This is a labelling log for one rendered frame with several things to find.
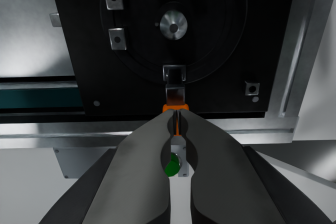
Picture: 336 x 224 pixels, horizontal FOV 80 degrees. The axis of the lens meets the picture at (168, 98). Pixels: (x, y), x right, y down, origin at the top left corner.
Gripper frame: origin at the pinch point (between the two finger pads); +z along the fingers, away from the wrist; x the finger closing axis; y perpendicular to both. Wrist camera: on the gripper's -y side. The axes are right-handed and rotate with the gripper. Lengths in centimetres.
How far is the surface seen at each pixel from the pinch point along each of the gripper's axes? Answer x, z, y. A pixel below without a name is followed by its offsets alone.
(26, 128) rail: -21.5, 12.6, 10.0
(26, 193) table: -38, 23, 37
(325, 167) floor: 119, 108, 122
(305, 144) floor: 97, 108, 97
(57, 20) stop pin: -12.5, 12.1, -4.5
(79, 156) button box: -15.2, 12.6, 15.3
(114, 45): -5.6, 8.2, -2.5
